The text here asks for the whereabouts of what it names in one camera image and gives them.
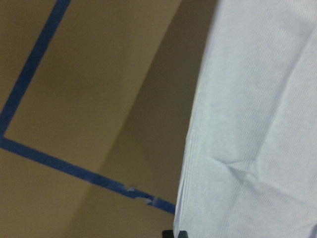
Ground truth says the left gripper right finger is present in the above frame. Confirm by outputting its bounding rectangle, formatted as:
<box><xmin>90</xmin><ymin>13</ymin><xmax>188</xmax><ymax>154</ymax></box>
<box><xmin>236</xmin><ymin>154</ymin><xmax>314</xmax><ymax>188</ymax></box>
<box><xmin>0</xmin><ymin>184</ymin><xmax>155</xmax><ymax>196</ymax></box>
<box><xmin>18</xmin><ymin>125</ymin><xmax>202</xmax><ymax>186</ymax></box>
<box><xmin>178</xmin><ymin>231</ymin><xmax>188</xmax><ymax>238</ymax></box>

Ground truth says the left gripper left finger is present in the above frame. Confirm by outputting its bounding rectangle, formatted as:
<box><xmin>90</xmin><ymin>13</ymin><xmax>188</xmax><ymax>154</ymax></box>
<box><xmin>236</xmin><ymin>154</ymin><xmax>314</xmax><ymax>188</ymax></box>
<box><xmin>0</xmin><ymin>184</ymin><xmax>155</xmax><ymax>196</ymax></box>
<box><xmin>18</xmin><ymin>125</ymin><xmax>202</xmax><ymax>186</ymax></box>
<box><xmin>162</xmin><ymin>230</ymin><xmax>173</xmax><ymax>238</ymax></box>

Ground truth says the light blue striped shirt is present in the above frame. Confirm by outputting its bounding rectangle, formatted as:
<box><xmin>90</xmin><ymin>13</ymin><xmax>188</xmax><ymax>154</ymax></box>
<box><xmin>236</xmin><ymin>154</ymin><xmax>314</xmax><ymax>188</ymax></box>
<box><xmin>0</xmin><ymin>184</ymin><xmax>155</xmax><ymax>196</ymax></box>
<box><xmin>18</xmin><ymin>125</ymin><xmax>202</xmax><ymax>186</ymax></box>
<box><xmin>173</xmin><ymin>0</ymin><xmax>317</xmax><ymax>238</ymax></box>

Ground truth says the brown paper table cover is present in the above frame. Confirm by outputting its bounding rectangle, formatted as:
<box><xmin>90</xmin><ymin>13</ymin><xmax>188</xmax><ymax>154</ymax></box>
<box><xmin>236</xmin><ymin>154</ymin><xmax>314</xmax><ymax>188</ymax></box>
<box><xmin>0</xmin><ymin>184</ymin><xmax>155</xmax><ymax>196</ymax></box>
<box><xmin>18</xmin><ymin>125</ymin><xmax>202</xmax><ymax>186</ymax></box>
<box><xmin>0</xmin><ymin>0</ymin><xmax>216</xmax><ymax>238</ymax></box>

